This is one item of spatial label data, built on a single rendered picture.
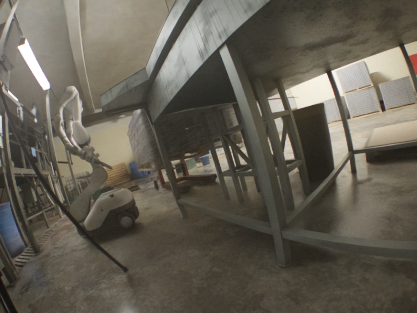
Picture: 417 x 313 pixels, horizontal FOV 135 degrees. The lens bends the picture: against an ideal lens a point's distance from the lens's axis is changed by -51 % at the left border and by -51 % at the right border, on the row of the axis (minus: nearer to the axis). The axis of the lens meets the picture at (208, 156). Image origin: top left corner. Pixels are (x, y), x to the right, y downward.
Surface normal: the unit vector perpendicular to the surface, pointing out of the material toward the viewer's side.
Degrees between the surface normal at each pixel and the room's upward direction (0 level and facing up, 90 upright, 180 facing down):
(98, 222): 90
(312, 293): 0
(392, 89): 90
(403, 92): 92
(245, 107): 90
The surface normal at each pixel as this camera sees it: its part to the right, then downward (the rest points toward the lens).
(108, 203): 0.49, -0.11
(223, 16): -0.82, 0.28
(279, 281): -0.29, -0.96
